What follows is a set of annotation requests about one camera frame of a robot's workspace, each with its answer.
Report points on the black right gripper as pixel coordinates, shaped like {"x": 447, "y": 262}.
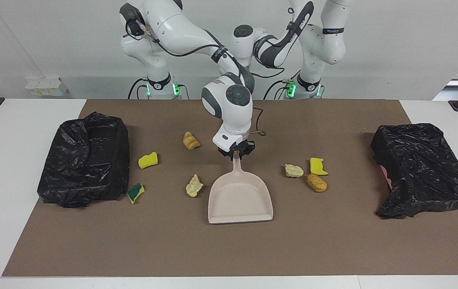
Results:
{"x": 245, "y": 146}

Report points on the beige plastic dustpan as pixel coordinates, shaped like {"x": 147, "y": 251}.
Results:
{"x": 239, "y": 200}

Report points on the striped croissant bread piece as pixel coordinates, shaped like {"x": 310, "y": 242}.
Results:
{"x": 191, "y": 141}

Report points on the pale crumbly bread piece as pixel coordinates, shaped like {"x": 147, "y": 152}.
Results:
{"x": 193, "y": 186}

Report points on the striped round bread piece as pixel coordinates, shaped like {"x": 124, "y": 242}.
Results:
{"x": 294, "y": 171}

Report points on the large yellow green sponge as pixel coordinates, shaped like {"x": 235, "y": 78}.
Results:
{"x": 317, "y": 166}

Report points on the brown bread roll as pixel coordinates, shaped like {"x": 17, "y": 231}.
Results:
{"x": 317, "y": 183}

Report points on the yellow sponge piece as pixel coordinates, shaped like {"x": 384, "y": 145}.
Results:
{"x": 148, "y": 161}

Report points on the small yellow green sponge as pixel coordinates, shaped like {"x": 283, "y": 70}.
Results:
{"x": 135, "y": 194}

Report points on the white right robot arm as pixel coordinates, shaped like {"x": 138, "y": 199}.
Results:
{"x": 229, "y": 108}

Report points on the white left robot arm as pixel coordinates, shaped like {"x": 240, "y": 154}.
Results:
{"x": 325, "y": 44}

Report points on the black bag lined bin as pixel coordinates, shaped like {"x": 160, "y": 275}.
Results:
{"x": 84, "y": 160}

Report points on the pink plastic bin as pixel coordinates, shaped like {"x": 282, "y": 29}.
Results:
{"x": 388, "y": 180}

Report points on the black bin bag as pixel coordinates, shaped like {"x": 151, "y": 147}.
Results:
{"x": 421, "y": 168}

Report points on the brown table mat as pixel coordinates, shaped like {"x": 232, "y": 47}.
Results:
{"x": 213, "y": 249}

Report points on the white wall socket box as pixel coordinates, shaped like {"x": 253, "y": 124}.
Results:
{"x": 44, "y": 87}

